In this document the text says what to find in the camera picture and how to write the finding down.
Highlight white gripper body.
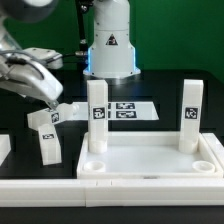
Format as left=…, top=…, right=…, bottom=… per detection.
left=0, top=48, right=63, bottom=102

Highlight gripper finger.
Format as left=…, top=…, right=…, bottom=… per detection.
left=46, top=101, right=59, bottom=110

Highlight white desk top tray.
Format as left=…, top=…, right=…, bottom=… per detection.
left=76, top=131, right=224, bottom=179

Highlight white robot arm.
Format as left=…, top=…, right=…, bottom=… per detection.
left=0, top=0, right=140, bottom=109

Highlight white marker plate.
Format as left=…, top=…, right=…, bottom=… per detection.
left=71, top=100, right=160, bottom=122

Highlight white left rail block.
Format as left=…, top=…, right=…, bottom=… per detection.
left=0, top=134, right=11, bottom=166

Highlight black cables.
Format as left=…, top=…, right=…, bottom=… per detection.
left=61, top=0, right=90, bottom=72

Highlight white front rail barrier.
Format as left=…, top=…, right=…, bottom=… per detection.
left=0, top=179, right=224, bottom=207

